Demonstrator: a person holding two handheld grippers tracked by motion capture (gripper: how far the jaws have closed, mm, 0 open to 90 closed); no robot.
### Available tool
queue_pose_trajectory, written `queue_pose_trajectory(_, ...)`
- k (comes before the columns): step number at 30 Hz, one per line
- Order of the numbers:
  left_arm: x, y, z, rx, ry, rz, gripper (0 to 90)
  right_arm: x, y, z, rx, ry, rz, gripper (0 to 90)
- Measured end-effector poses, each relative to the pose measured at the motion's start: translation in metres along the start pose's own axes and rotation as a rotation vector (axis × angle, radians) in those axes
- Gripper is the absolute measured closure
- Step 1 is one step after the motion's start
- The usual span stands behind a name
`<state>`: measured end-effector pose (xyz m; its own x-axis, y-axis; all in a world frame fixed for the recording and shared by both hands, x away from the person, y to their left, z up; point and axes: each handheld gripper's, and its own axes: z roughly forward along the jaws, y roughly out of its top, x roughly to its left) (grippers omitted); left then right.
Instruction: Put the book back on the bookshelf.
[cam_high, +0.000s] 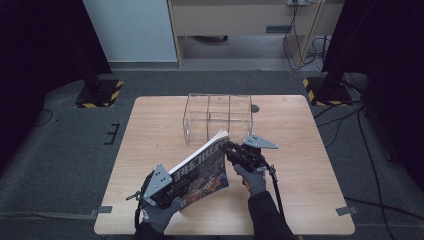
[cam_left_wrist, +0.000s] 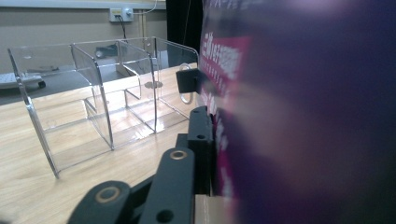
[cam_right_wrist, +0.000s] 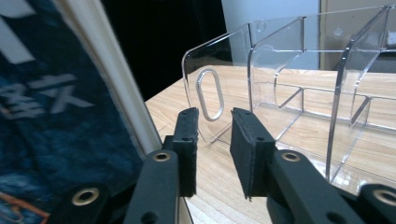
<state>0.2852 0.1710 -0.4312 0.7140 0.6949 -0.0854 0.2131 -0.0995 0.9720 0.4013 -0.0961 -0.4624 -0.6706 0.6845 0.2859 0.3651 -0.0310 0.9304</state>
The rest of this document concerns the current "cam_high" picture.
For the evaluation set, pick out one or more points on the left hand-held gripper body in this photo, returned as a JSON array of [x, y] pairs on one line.
[[159, 185]]

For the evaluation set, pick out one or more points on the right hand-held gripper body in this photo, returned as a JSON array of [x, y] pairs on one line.
[[250, 156]]

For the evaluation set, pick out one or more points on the dark illustrated magazine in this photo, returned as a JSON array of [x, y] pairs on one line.
[[200, 173]]

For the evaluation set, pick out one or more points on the clear acrylic file rack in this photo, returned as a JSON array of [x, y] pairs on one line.
[[218, 116]]

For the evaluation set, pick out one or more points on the person's right hand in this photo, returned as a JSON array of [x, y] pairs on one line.
[[254, 180]]

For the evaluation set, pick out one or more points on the person's left hand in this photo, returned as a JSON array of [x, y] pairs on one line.
[[160, 216]]

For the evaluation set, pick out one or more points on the round table grommet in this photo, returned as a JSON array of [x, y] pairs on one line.
[[255, 108]]

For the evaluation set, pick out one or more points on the grey tape piece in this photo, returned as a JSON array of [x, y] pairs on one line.
[[101, 210], [346, 210]]

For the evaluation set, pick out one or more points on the black yellow-striped stand base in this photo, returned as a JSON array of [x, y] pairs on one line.
[[100, 95], [328, 91]]

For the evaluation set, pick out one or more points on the light wooden desk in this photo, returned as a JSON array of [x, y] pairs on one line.
[[233, 18]]

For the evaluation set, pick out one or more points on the white panel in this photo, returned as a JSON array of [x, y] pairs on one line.
[[133, 30]]

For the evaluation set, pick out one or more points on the white power strip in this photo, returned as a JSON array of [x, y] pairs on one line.
[[298, 2]]

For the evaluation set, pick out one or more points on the dark curtain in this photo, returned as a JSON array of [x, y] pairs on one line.
[[386, 50], [40, 50]]

